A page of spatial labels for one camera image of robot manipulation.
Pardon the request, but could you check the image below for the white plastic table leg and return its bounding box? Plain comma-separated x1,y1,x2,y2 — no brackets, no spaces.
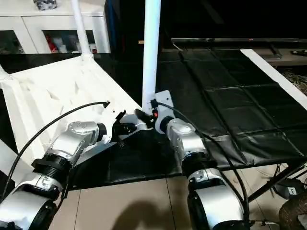
141,0,162,114
0,140,34,185
0,63,12,81
71,0,95,61

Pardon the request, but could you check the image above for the white plastic table top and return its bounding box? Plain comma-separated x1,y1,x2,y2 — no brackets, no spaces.
0,54,154,185

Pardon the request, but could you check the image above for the black work mat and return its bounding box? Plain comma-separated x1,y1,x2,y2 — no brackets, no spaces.
0,45,305,190

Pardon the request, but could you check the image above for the red labelled package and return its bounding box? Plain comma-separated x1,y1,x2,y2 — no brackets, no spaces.
45,35,59,54

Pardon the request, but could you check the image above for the white glass-door cabinet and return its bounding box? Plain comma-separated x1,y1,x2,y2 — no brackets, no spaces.
0,0,111,55

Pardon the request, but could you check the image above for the white flat strip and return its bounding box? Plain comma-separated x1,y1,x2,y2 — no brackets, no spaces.
240,49,307,103

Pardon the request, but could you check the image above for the brown straw bundle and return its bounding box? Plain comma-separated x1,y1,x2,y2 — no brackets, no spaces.
283,70,307,93

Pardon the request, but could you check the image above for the black tripod stand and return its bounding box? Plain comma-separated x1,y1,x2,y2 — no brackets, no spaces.
248,162,307,202

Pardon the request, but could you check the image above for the brown woven basket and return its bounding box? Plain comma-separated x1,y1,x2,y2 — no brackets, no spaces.
278,198,307,230

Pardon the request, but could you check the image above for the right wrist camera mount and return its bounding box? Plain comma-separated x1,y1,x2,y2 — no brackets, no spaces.
151,90,174,134

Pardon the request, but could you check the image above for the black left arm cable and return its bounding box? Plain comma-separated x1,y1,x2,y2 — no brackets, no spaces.
0,101,111,201

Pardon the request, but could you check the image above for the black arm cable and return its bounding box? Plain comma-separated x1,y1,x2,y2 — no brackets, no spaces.
0,101,111,201
151,100,250,222

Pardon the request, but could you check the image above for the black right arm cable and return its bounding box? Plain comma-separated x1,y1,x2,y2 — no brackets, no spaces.
151,100,250,222

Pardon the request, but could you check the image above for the black metal rail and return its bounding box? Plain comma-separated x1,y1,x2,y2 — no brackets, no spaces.
171,37,307,44

